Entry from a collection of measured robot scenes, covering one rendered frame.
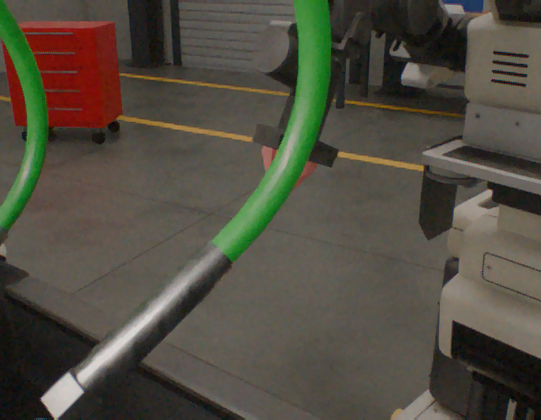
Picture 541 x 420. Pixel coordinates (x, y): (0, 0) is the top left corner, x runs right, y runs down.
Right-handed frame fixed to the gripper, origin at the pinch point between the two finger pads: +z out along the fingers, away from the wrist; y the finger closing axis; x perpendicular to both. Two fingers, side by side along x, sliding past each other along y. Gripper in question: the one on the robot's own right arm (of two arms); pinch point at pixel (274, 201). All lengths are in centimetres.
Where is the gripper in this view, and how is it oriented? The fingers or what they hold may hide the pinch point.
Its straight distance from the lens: 79.3
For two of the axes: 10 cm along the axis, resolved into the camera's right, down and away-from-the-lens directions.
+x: 6.4, 1.8, 7.5
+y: 7.0, 2.8, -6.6
